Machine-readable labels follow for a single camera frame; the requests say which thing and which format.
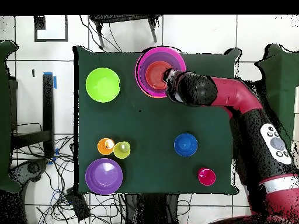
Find dark green table cloth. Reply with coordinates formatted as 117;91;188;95
72;44;242;196

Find large pink plastic bowl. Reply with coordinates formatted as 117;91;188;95
134;45;187;99

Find yellow plastic cup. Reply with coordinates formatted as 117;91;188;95
113;141;131;159

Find blue tape strip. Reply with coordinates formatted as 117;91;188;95
47;147;60;165
43;72;57;89

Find black metal stand legs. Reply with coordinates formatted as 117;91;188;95
89;15;163;50

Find small red-orange plastic bowl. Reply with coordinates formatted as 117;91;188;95
144;60;173;90

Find green plastic bowl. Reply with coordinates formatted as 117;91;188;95
85;67;121;103

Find orange plastic cup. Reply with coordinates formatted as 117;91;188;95
97;138;116;156

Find red plastic cup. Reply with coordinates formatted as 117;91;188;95
197;167;217;187

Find green cloth covered table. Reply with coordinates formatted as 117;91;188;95
0;40;22;193
254;44;299;152

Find black office chair base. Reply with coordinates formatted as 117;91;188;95
10;158;50;183

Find black metal floor stand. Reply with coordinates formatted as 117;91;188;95
11;73;55;159

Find tangle of cables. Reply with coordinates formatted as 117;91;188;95
13;122;127;224

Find small blue plastic bowl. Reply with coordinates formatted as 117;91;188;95
173;133;199;157

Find black square frame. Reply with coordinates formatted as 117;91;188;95
34;15;69;43

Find black power box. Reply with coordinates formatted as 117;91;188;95
66;187;91;221

